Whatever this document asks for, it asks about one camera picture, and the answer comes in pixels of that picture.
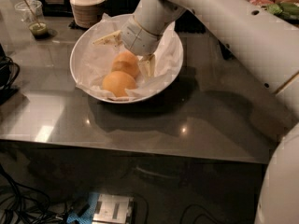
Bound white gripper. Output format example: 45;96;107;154
93;0;185;78

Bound orange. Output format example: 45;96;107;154
102;71;136;97
111;50;139;78

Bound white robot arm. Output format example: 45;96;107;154
95;0;299;224

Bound white bowl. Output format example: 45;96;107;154
69;13;185;105

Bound white paper liner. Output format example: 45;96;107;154
75;12;184;102

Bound black napkin holder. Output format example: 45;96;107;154
102;0;146;18

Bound black utensil holder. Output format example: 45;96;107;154
175;11;206;34

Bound wooden stirring stick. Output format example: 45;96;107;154
23;0;42;27

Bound plastic cup with green sauce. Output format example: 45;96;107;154
14;0;49;39

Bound silver box on floor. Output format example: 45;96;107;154
92;194;134;224

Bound blue cloth on floor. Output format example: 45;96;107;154
66;192;99;224

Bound black wire rack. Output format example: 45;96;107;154
219;42;234;60

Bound black cable at left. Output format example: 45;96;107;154
0;55;21;93

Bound black floor cable right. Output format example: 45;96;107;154
179;203;225;224

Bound black cables on floor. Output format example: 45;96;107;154
0;163;68;224

